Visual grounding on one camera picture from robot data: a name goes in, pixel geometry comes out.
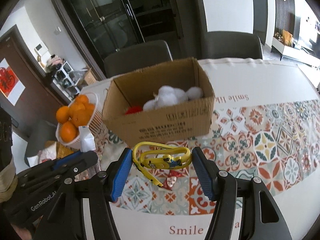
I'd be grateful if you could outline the red candy wrapper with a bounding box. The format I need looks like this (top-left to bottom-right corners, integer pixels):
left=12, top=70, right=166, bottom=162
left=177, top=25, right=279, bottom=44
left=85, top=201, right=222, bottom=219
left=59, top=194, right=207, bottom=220
left=161, top=170, right=182, bottom=191

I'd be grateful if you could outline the red green plush strawberry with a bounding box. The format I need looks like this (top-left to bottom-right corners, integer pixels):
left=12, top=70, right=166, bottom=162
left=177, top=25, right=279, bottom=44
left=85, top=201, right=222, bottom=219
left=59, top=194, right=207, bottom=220
left=125, top=106, right=143, bottom=115

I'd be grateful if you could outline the white plush toy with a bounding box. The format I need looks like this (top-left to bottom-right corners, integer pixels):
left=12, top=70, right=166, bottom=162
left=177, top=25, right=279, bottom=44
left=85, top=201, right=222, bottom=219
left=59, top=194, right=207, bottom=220
left=143, top=86, right=203, bottom=111

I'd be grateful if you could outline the orange fruit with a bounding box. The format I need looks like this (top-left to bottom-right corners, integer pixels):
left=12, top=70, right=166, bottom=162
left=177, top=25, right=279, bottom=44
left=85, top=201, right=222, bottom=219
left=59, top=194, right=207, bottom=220
left=71, top=109, right=91, bottom=128
left=56, top=106, right=70, bottom=124
left=75, top=94, right=89, bottom=105
left=60, top=121, right=78, bottom=142

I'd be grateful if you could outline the white plastic fruit basket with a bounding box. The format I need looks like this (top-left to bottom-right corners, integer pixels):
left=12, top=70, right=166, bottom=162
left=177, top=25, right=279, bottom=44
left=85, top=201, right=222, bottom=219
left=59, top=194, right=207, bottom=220
left=55, top=92, right=103, bottom=149

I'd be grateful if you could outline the patterned tile table runner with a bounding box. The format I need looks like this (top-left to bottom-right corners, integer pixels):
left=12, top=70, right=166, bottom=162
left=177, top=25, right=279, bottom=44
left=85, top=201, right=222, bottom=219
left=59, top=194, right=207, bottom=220
left=94, top=99, right=320, bottom=216

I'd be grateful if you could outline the brown entrance door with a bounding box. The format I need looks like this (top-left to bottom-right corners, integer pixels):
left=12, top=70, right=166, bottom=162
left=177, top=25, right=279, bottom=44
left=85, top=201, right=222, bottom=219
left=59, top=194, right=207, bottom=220
left=1, top=25, right=66, bottom=136

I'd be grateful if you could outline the brown cardboard box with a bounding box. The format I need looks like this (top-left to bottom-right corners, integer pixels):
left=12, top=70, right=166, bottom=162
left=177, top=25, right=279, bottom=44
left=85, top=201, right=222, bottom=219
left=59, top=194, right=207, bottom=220
left=102, top=58, right=215, bottom=146

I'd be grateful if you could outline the white shoe rack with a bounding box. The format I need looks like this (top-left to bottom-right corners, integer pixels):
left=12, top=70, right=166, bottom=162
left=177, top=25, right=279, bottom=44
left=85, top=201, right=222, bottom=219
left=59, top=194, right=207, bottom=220
left=48, top=61, right=88, bottom=98

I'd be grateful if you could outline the dark grey dining chair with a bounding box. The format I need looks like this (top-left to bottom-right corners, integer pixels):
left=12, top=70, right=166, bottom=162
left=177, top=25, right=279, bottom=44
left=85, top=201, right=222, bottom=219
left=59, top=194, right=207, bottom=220
left=202, top=31, right=263, bottom=59
left=104, top=40, right=173, bottom=77

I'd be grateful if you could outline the white tv console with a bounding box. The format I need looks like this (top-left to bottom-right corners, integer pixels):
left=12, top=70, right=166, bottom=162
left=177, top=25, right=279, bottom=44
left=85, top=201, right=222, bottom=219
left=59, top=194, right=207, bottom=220
left=272, top=37, right=320, bottom=68

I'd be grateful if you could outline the black glass cabinet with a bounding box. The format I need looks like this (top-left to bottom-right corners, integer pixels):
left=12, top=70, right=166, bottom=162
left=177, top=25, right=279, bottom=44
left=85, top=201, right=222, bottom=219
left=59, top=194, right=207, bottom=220
left=51, top=0, right=201, bottom=77

